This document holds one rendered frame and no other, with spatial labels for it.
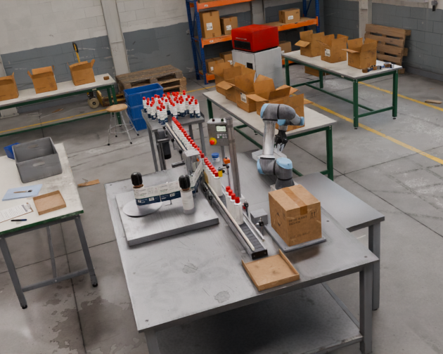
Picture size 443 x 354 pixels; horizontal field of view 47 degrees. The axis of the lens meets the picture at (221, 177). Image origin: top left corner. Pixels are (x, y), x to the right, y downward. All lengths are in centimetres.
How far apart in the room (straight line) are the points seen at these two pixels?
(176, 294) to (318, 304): 122
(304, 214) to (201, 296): 84
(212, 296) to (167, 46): 882
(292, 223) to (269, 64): 629
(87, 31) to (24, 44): 124
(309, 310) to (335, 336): 32
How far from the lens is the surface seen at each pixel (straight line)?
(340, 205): 391
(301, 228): 338
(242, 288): 311
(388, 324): 413
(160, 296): 316
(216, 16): 1090
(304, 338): 367
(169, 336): 383
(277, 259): 332
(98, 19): 1108
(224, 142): 390
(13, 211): 477
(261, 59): 926
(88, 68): 901
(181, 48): 1152
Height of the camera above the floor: 271
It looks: 25 degrees down
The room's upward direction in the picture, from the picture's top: 7 degrees counter-clockwise
